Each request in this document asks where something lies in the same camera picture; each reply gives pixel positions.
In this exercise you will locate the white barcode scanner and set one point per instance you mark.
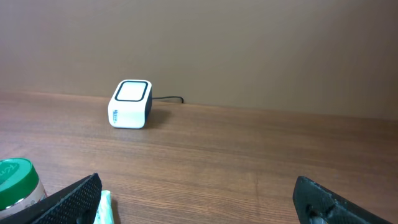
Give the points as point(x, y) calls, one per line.
point(130, 105)

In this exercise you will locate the green lid jar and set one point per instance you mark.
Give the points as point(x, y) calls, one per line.
point(21, 186)

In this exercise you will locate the teal tissue pack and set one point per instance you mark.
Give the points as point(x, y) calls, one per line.
point(104, 213)

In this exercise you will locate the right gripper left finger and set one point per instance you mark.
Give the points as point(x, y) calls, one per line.
point(77, 203)

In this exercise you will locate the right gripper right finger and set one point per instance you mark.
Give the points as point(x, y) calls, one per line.
point(317, 204)

